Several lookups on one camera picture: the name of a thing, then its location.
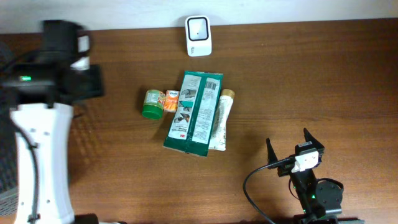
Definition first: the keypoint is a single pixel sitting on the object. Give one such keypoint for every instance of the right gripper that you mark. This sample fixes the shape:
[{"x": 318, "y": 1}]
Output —
[{"x": 271, "y": 157}]

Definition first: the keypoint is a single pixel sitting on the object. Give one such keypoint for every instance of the white tube gold cap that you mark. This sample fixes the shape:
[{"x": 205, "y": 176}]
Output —
[{"x": 218, "y": 134}]

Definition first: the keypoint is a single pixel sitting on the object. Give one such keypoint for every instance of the green white 3M bag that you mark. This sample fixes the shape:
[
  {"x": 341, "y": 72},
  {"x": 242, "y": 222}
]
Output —
[{"x": 191, "y": 127}]

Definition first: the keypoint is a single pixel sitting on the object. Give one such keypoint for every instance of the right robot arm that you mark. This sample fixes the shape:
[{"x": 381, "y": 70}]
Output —
[{"x": 320, "y": 199}]

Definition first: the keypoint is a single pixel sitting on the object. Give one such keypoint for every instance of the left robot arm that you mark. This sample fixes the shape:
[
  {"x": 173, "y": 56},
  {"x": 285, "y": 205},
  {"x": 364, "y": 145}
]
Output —
[{"x": 41, "y": 88}]

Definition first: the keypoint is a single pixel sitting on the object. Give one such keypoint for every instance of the orange tissue pack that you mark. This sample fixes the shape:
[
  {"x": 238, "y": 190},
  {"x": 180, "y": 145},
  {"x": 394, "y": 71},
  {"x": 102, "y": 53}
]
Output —
[{"x": 171, "y": 101}]

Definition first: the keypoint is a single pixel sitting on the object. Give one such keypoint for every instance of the green lid jar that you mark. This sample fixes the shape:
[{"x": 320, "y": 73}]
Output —
[{"x": 153, "y": 106}]

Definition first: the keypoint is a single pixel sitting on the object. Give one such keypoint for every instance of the grey plastic basket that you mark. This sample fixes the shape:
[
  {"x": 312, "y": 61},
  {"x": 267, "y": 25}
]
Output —
[{"x": 9, "y": 198}]

